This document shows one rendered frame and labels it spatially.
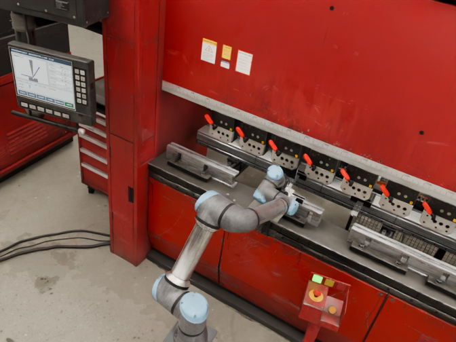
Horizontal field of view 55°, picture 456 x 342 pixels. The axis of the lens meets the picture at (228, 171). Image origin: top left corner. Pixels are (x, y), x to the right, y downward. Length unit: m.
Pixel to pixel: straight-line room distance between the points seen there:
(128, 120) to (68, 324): 1.34
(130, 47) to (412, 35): 1.35
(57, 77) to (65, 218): 1.60
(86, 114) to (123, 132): 0.34
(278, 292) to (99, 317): 1.16
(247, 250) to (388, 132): 1.11
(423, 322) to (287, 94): 1.35
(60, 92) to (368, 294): 1.93
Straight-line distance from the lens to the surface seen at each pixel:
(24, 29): 2.58
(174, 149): 2.75
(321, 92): 2.13
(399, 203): 2.26
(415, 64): 1.99
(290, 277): 2.65
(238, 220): 1.73
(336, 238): 2.48
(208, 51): 2.35
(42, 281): 3.30
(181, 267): 1.86
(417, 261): 2.46
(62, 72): 2.37
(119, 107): 2.59
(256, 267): 2.73
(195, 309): 1.83
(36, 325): 3.08
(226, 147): 2.85
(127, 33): 2.38
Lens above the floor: 2.46
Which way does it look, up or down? 35 degrees down
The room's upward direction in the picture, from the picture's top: 9 degrees clockwise
